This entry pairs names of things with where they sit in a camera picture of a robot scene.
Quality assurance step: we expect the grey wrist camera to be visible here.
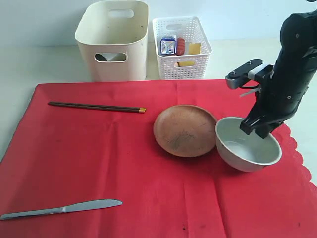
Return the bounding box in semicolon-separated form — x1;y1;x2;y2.
225;59;268;89

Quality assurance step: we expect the cream plastic storage bin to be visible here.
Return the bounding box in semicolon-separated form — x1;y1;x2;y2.
75;0;149;82

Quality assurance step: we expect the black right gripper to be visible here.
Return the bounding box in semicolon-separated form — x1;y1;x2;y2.
240;49;317;139

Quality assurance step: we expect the white ceramic bowl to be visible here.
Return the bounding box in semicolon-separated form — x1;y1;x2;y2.
215;117;282;172

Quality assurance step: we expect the silver table knife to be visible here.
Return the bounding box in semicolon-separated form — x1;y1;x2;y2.
0;199;123;221

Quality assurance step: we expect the yellow cake wedge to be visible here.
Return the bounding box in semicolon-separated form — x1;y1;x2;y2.
178;43;201;67

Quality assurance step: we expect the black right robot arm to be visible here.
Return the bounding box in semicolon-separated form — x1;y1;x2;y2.
240;11;317;138

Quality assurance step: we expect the round wooden plate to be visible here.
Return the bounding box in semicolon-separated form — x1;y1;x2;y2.
153;105;217;158

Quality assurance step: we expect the small milk carton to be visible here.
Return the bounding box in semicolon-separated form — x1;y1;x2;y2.
160;35;176;56

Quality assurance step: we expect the white perforated plastic basket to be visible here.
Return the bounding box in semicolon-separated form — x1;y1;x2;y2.
152;16;212;80

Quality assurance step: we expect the dark wooden chopstick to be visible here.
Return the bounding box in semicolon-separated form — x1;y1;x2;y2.
57;105;146;113
48;102;147;111

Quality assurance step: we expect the red sausage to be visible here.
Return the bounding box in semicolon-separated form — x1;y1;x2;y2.
176;37;186;56

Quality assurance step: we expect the red tablecloth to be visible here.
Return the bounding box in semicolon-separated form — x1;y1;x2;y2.
0;80;317;238

